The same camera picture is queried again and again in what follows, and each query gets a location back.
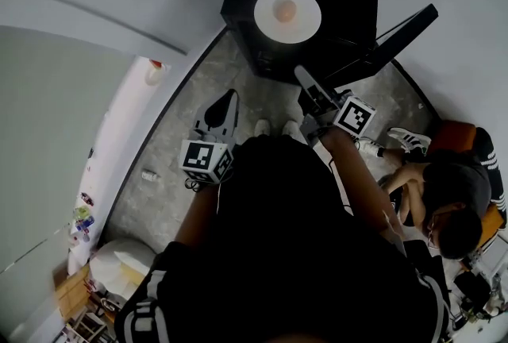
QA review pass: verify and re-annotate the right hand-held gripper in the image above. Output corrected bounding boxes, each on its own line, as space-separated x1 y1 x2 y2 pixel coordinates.
294 64 377 147

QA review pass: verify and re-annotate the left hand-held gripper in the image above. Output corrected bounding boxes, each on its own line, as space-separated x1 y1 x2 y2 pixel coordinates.
179 89 241 185

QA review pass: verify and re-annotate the person's black clothing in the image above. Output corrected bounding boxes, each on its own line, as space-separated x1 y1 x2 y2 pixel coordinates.
114 134 452 343

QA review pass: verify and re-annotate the white window ledge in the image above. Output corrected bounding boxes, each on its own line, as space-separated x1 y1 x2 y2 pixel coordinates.
65 55 174 279

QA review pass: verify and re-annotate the person's left white shoe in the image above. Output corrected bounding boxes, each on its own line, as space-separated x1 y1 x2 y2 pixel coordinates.
254 118 272 139

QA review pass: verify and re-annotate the person's right forearm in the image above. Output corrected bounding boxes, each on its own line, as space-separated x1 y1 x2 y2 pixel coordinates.
322 125 402 244

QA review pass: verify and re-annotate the orange seat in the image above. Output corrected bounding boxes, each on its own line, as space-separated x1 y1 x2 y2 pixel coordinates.
429 120 508 252

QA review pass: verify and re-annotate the person's left forearm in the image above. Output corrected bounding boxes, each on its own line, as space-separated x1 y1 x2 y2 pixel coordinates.
173 183 222 252

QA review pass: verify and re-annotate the black cable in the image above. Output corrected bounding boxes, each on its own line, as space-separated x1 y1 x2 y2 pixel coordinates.
183 177 204 195

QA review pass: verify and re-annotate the white wire rack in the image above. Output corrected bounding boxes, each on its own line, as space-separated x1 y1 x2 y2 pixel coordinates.
62 307 109 343

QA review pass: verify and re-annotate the cardboard box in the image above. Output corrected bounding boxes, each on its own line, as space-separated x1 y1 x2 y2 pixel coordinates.
52 267 91 322

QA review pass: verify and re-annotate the white round plate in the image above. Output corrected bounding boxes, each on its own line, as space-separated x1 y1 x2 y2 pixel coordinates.
253 0 323 44

